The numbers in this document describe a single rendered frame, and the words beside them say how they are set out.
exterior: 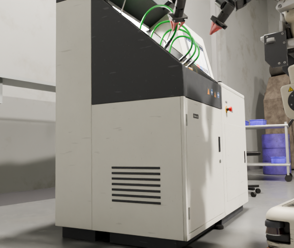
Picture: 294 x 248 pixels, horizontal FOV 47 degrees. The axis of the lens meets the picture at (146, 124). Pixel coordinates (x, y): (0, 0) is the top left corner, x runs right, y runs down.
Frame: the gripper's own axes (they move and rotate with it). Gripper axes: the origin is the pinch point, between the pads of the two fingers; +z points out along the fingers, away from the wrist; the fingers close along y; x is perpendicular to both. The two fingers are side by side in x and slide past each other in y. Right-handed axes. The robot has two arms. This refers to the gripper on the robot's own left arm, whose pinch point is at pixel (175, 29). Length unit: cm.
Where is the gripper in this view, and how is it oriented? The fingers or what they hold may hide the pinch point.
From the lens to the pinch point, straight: 209.2
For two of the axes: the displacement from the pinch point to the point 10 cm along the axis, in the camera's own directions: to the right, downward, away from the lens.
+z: -1.2, 7.1, 6.9
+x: 4.1, 6.7, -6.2
